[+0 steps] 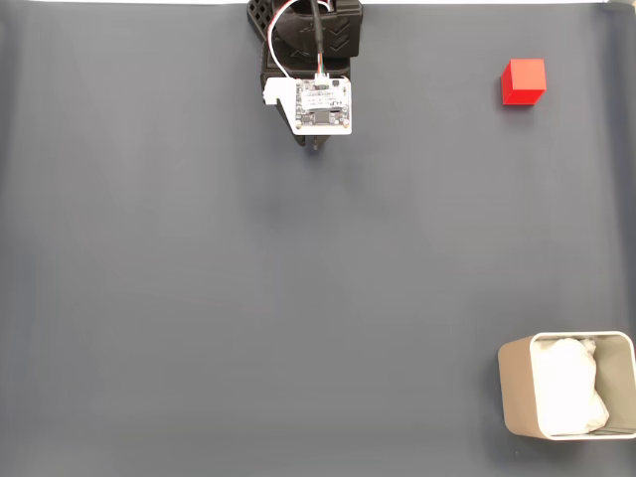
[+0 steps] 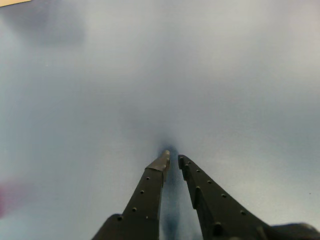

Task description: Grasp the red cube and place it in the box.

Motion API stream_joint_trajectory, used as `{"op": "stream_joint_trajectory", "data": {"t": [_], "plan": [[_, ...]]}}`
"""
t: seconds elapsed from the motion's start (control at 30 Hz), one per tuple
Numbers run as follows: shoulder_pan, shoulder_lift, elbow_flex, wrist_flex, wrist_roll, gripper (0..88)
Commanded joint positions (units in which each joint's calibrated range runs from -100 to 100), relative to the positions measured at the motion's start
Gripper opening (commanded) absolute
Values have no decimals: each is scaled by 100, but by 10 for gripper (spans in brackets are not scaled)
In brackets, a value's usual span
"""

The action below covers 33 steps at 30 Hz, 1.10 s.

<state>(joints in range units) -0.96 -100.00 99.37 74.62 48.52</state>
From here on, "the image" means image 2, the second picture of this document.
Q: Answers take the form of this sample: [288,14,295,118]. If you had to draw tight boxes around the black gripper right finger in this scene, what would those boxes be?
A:
[177,154,320,240]

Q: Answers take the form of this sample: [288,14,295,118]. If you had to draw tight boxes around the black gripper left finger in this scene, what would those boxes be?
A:
[91,149,171,240]

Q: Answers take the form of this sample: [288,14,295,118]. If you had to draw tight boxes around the red cube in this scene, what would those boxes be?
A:
[0,177,18,218]

